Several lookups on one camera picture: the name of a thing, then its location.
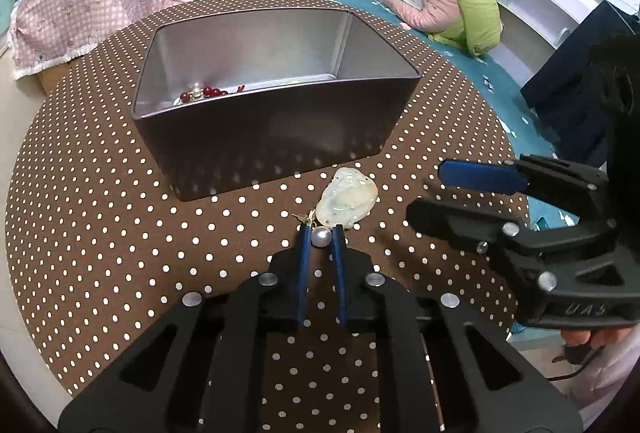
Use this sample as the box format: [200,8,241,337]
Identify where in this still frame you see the silver metal tin box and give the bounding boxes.
[131,8,421,201]

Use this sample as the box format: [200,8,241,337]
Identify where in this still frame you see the dark navy garment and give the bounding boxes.
[521,1,639,168]

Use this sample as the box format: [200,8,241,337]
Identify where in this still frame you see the pink checkered cloth cover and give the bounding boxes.
[8,0,185,79]

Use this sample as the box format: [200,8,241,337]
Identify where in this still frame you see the white jade pendant with pearl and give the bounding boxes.
[298,167,378,248]

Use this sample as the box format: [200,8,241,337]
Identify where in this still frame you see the brown cardboard box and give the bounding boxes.
[36,62,73,96]

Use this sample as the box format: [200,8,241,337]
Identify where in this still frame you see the pink and green folded quilt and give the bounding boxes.
[380,0,503,57]

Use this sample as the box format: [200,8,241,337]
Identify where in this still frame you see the teal bed mattress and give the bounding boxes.
[281,0,576,229]

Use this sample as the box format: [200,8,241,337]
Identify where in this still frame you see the dark red bead bracelet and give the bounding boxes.
[177,83,248,104]

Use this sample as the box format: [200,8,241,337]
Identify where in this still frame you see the right hand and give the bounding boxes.
[561,328,631,349]

